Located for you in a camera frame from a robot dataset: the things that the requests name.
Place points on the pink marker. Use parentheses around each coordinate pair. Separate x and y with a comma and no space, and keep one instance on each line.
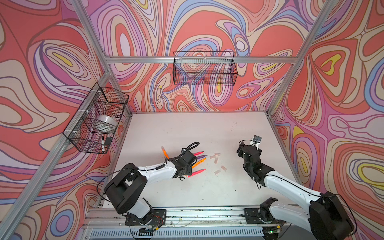
(196,173)
(198,153)

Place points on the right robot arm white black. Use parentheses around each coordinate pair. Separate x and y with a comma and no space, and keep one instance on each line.
(326,215)

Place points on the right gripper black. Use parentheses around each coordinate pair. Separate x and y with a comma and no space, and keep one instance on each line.
(240,149)

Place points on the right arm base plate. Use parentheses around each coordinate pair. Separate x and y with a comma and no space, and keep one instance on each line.
(262,214)

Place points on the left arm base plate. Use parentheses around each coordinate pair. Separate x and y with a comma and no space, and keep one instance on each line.
(154,218)

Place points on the white tape roll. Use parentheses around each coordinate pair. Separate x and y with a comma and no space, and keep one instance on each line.
(104,120)

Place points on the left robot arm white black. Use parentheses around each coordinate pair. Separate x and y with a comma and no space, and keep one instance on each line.
(124,190)

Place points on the orange highlighter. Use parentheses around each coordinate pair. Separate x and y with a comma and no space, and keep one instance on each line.
(165,153)

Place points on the orange thin marker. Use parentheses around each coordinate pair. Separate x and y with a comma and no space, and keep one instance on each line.
(199,162)

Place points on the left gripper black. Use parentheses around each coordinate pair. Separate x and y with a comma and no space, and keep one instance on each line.
(190,170)

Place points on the black wire basket wall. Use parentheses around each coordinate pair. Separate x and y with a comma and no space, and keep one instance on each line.
(204,68)
(94,129)

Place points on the pink marker lower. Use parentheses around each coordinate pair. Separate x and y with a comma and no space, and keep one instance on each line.
(196,173)

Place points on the black wire basket left wall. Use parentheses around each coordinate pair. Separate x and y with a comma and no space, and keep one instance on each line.
(94,129)

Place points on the pink marker upper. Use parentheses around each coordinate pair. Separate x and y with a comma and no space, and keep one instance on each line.
(198,153)

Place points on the black wire basket back wall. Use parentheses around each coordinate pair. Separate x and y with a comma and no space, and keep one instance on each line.
(204,68)

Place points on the aluminium front rail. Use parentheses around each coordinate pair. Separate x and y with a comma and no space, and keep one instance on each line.
(217,216)

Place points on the black marker in basket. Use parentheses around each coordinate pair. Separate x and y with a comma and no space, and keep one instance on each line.
(103,144)

